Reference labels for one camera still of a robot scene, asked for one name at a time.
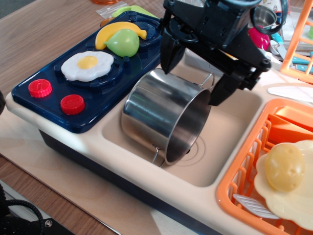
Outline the grey toy faucet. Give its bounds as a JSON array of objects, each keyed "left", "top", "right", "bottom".
[{"left": 185, "top": 49, "right": 282, "bottom": 76}]

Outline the blue toy stove top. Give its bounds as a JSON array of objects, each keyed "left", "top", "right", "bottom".
[{"left": 11, "top": 11, "right": 161, "bottom": 133}]

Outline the white toy knife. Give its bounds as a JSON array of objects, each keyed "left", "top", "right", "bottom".
[{"left": 267, "top": 86, "right": 313, "bottom": 103}]

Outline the red stove knob left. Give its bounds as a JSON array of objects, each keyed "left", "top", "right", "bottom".
[{"left": 28, "top": 79, "right": 53, "bottom": 98}]

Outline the white toy spatula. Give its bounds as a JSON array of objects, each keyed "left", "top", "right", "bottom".
[{"left": 233, "top": 194, "right": 280, "bottom": 219}]

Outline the yellow toy potato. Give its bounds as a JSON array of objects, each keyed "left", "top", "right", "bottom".
[{"left": 265, "top": 143, "right": 306, "bottom": 192}]

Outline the red stove knob right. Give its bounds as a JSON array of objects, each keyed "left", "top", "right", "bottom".
[{"left": 60, "top": 94, "right": 85, "bottom": 115}]

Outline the stainless steel pot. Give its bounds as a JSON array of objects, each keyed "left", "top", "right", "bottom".
[{"left": 121, "top": 69, "right": 211, "bottom": 165}]

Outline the green toy cutting board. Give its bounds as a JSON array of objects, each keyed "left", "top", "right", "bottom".
[{"left": 112, "top": 5, "right": 156, "bottom": 18}]

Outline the orange upright rack frame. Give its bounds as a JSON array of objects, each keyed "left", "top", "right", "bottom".
[{"left": 280, "top": 0, "right": 313, "bottom": 85}]

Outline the orange dish rack basket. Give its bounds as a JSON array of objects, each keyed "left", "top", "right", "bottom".
[{"left": 215, "top": 98, "right": 312, "bottom": 235}]

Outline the yellow toy banana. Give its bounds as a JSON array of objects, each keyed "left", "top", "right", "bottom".
[{"left": 95, "top": 22, "right": 147, "bottom": 50}]

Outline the cream toy kitchen sink unit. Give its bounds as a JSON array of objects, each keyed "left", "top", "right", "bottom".
[{"left": 0, "top": 70, "right": 305, "bottom": 235}]

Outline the toy fried egg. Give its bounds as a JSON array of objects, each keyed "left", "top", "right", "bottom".
[{"left": 61, "top": 51, "right": 114, "bottom": 82}]

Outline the black braided cable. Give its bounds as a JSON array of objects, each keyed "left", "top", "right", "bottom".
[{"left": 0, "top": 183, "right": 46, "bottom": 235}]

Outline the red stove knob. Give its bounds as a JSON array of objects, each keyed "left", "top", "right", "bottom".
[
  {"left": 28, "top": 79, "right": 53, "bottom": 98},
  {"left": 60, "top": 94, "right": 85, "bottom": 115}
]

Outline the blue handled toy cutlery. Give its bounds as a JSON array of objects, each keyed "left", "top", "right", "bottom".
[{"left": 271, "top": 32, "right": 283, "bottom": 46}]

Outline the cream toy plate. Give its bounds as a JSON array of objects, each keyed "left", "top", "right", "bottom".
[{"left": 254, "top": 141, "right": 313, "bottom": 231}]

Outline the clear plastic bag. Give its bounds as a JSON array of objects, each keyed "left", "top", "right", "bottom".
[{"left": 96, "top": 1, "right": 128, "bottom": 19}]

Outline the green toy pear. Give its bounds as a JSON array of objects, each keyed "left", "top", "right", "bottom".
[{"left": 104, "top": 29, "right": 139, "bottom": 57}]

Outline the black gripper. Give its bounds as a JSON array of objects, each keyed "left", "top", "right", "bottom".
[{"left": 160, "top": 0, "right": 271, "bottom": 106}]

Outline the small steel pot background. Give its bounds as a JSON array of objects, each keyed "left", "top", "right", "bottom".
[{"left": 250, "top": 5, "right": 287, "bottom": 31}]

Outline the orange toy cheese wedge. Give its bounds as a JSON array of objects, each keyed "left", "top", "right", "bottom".
[{"left": 268, "top": 106, "right": 313, "bottom": 144}]

